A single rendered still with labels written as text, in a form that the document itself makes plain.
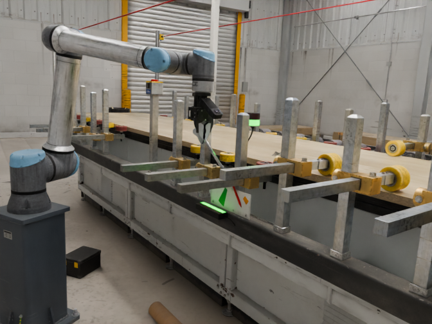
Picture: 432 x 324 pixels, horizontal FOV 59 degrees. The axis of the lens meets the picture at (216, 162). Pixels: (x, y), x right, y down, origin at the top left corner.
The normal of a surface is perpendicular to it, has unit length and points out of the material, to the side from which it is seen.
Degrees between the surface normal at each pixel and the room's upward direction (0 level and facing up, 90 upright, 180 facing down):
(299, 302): 90
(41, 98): 90
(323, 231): 90
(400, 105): 90
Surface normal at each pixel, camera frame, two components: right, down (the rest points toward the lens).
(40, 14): 0.52, 0.18
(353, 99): -0.85, 0.06
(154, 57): -0.29, 0.18
